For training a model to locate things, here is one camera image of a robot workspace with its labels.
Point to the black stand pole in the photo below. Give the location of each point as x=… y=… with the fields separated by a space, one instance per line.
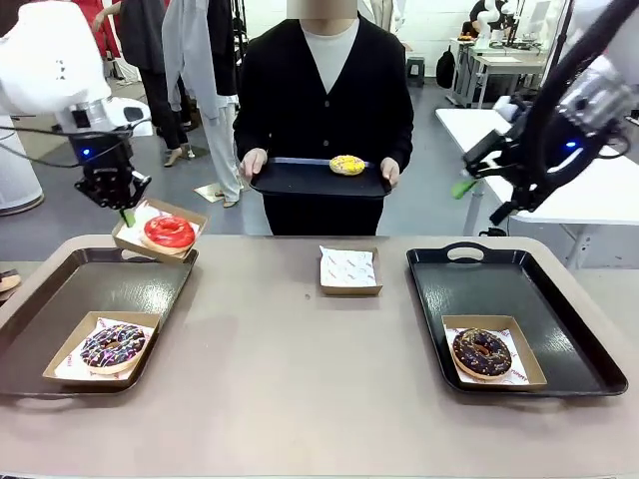
x=561 y=35

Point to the mannequin in black outfit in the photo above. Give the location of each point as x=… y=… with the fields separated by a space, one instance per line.
x=150 y=50

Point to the white rounded floor unit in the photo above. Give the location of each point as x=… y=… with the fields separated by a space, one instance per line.
x=17 y=174

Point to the red hanging garment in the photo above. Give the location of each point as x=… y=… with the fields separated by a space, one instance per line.
x=100 y=40

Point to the plain black serving tray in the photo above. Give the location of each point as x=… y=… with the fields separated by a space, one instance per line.
x=299 y=179

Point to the grey background workbench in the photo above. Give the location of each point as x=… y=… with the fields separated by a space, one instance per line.
x=504 y=62

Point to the chocolate donut with coloured sprinkles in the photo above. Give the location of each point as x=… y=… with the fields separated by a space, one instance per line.
x=100 y=356

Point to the person's right hand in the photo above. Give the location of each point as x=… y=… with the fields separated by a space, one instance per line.
x=252 y=162

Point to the person's left forearm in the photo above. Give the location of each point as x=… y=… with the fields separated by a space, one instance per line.
x=402 y=130

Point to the white trousers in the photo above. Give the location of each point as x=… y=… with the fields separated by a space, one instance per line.
x=222 y=149

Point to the black hanging garment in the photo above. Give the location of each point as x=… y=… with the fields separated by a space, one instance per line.
x=222 y=50

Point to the red glazed donut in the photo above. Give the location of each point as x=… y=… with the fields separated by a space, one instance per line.
x=152 y=232

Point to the gold mannequin base plate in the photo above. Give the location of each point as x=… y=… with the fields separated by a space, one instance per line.
x=209 y=192

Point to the black backpack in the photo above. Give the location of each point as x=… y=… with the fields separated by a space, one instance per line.
x=446 y=70

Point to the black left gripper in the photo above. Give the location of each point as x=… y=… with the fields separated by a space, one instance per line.
x=100 y=149

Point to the grey hanging shirt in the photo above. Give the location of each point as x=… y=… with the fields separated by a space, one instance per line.
x=190 y=50

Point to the brown and white round item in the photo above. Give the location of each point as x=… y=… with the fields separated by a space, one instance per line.
x=9 y=282

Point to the kraft cardboard tray box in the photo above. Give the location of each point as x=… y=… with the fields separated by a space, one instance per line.
x=536 y=371
x=349 y=291
x=60 y=376
x=130 y=247

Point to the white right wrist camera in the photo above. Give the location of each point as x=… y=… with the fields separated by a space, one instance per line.
x=511 y=109

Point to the yellow sprinkled donut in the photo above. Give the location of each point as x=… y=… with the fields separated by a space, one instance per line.
x=347 y=165

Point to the person's left hand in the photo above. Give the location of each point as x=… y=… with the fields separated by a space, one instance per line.
x=390 y=172

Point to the background robot on workbench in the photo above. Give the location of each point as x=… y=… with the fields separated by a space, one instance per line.
x=491 y=22

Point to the large white table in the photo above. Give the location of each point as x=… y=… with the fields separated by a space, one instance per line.
x=599 y=199

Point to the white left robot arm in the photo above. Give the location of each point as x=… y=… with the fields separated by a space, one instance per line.
x=45 y=60

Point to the dark brown woodgrain tray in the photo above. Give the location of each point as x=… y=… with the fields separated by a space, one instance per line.
x=100 y=284

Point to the person's right forearm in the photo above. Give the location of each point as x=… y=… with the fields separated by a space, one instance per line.
x=247 y=125

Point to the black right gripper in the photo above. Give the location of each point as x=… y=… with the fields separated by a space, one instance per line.
x=569 y=149

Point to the small dark stool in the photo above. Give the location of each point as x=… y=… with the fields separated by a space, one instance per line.
x=416 y=70

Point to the dark chocolate glazed donut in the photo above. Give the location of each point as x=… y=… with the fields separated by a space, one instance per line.
x=464 y=351

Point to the person in black cardigan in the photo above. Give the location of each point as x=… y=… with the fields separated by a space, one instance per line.
x=324 y=125

